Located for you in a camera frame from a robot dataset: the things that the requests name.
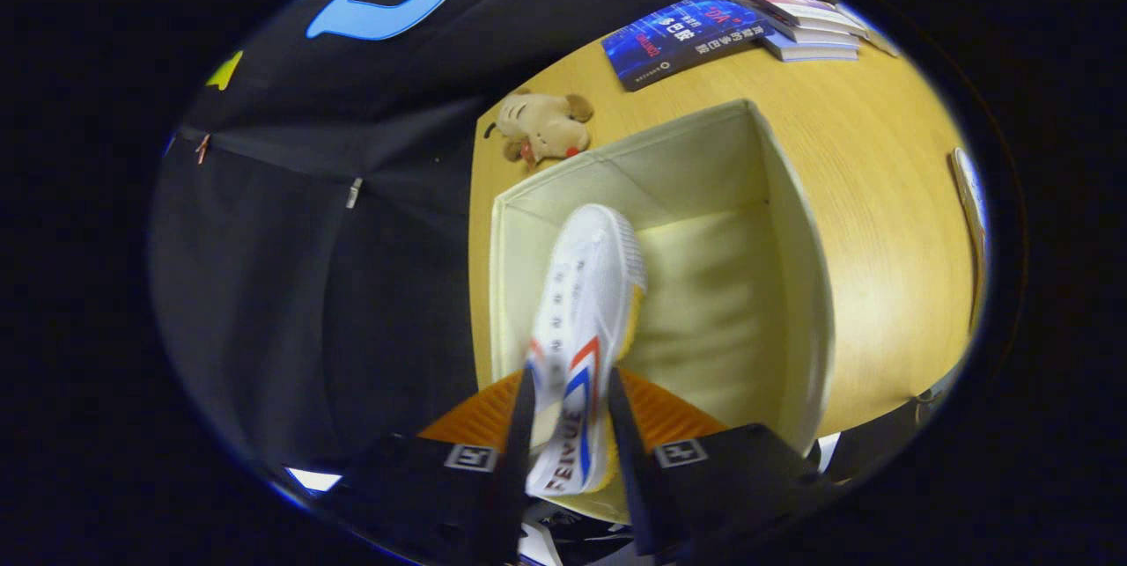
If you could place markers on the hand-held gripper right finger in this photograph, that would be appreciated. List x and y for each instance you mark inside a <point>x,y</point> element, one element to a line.
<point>629,452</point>

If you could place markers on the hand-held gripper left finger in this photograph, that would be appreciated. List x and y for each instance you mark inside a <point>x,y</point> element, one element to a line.
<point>515,460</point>

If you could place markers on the white canvas shoe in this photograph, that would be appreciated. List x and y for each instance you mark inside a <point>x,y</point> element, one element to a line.
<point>585,284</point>

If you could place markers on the cream fabric storage box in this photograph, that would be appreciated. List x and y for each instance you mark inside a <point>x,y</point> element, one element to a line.
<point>722,302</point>

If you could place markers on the beige storage box lid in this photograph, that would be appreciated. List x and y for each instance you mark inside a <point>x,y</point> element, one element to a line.
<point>968,214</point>

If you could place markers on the computer screen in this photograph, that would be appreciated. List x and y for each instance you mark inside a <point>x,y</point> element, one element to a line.
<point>313,479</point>

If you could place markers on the black backdrop cloth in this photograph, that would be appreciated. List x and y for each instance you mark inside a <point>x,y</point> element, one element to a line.
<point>290,284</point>

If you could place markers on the silver clip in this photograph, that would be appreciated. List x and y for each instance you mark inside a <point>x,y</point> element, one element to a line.
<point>354,193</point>

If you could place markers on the tan plush dog toy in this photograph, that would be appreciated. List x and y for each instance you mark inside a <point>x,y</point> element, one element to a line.
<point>541,126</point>

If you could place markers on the dark blue book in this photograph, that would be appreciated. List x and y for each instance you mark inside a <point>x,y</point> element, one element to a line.
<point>678,38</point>

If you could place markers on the pale blue book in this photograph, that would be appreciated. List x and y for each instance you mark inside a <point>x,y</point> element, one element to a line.
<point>810,54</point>

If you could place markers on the copper clip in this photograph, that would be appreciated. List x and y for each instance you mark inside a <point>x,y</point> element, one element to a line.
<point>202,148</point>

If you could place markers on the grey cover book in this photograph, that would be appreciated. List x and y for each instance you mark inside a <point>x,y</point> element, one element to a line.
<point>792,31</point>

